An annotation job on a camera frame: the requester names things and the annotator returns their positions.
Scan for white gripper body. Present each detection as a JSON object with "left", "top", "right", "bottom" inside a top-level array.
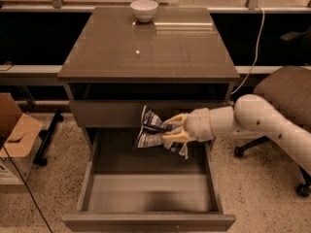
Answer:
[{"left": 184, "top": 108, "right": 214, "bottom": 142}]

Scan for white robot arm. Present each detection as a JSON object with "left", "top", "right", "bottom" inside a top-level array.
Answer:
[{"left": 162, "top": 94, "right": 311, "bottom": 175}]

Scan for cardboard box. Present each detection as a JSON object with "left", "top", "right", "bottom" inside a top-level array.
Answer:
[{"left": 0, "top": 93, "right": 43, "bottom": 184}]

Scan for white cable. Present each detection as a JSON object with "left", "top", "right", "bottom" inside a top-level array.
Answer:
[{"left": 230, "top": 6, "right": 266, "bottom": 96}]

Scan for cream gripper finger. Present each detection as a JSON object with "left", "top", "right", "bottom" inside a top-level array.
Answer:
[
  {"left": 165, "top": 114, "right": 188, "bottom": 127},
  {"left": 162, "top": 128, "right": 193, "bottom": 143}
]

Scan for open grey drawer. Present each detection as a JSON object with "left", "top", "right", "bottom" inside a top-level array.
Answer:
[{"left": 62, "top": 128, "right": 235, "bottom": 232}]

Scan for thin black cable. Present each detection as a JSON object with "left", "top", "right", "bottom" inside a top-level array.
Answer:
[{"left": 0, "top": 136, "right": 53, "bottom": 233}]

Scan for white ceramic bowl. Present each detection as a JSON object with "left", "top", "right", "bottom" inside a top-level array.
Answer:
[{"left": 130, "top": 0, "right": 158, "bottom": 22}]

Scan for brown office chair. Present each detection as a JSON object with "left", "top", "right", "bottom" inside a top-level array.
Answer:
[{"left": 234, "top": 66, "right": 311, "bottom": 197}]

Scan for grey drawer cabinet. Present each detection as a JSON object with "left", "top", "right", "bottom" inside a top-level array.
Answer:
[{"left": 58, "top": 6, "right": 239, "bottom": 144}]

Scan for blue chip bag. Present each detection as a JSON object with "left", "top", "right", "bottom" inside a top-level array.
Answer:
[{"left": 134, "top": 106, "right": 189, "bottom": 159}]

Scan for black metal stand leg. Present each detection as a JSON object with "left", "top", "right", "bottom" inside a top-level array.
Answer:
[{"left": 33, "top": 110, "right": 64, "bottom": 166}]

